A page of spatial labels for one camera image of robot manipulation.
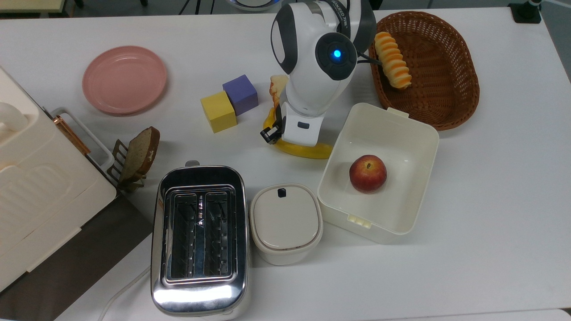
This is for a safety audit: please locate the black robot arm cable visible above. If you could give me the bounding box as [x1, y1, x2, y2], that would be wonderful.
[356, 51, 384, 67]

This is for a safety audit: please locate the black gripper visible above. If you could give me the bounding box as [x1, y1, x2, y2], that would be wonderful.
[260, 105, 286, 144]

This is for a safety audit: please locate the purple foam cube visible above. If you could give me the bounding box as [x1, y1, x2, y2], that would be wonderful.
[222, 74, 260, 117]

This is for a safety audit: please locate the silver two-slot toaster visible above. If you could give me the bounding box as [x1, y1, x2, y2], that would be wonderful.
[150, 160, 251, 320]

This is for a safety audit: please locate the white open plastic container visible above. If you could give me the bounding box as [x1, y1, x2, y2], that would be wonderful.
[316, 102, 440, 245]

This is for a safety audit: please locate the black table clamp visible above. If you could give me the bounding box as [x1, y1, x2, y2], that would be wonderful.
[508, 0, 543, 24]

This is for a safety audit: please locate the orange striped bread roll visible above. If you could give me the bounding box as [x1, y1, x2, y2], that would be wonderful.
[373, 31, 413, 91]

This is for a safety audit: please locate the yellow foam cube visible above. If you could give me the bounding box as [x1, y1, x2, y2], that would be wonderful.
[200, 91, 238, 134]

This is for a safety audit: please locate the white toaster power cord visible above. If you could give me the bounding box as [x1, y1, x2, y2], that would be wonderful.
[97, 266, 153, 321]

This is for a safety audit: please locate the cream toy cabinet with handles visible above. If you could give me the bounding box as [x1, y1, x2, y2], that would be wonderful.
[0, 66, 118, 293]

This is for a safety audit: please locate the metal toast rack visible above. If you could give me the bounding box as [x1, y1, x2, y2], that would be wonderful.
[109, 139, 146, 193]

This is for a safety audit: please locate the brown bread slice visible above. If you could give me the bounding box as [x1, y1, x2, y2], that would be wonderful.
[120, 126, 161, 183]

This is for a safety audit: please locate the bread piece with orange crust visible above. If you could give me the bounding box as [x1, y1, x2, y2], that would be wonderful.
[269, 74, 290, 110]

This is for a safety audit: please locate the pink plate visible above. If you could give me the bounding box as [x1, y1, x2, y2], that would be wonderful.
[82, 45, 168, 116]

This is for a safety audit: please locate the brown wicker basket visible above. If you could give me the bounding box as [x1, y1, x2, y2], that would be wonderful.
[368, 11, 481, 132]

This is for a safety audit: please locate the red apple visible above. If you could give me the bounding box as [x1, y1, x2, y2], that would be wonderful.
[349, 154, 388, 194]

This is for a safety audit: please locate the yellow toy banana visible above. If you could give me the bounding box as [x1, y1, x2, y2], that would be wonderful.
[262, 107, 335, 160]

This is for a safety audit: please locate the small cream lidded bin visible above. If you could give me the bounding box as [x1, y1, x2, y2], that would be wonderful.
[248, 183, 324, 267]

